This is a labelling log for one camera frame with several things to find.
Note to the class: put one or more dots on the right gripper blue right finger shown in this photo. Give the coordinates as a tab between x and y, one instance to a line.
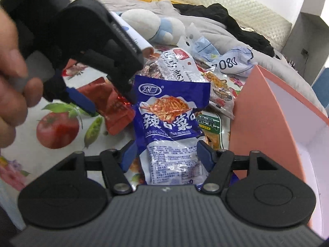
210	157

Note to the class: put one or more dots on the blue kimchi snack bag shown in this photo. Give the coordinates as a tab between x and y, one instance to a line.
167	130

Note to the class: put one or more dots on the pink cardboard box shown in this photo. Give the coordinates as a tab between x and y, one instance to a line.
272	117

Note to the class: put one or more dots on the red snack packet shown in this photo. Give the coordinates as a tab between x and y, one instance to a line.
109	103

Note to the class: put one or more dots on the white spray bottle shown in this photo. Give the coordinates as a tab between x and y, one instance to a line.
146	48

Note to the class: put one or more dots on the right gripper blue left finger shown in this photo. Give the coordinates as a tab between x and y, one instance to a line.
124	156

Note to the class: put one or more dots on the blue chair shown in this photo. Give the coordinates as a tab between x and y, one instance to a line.
320	87

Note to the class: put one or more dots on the green snack packet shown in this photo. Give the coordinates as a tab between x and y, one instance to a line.
211	125

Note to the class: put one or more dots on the white clear snack bag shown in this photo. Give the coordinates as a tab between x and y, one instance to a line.
174	64

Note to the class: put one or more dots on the white blue plush toy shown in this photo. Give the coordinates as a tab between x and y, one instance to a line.
153	28

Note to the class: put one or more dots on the black clothes pile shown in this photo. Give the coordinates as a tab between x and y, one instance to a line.
219	13

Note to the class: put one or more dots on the crumpled white blue bag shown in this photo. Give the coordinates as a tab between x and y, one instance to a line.
238	61

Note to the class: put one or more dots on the clear light blue bag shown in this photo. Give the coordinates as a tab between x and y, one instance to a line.
197	45

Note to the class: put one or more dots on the person's left hand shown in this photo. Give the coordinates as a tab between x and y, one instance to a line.
18	92

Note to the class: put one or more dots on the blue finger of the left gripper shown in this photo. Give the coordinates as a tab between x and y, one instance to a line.
81	101

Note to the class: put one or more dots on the yellow clear snack packet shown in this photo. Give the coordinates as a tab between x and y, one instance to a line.
221	97

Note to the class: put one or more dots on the grey quilt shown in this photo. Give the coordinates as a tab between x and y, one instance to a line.
223	42

